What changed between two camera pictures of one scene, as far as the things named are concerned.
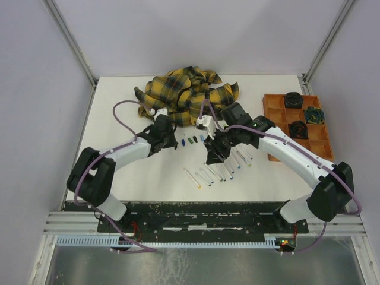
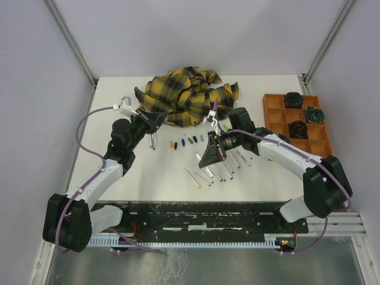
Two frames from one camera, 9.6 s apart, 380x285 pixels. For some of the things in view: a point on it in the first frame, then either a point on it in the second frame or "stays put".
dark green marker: (215, 174) stays put
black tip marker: (203, 179) stays put
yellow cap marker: (198, 185) stays put
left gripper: (171, 143) to (148, 118)
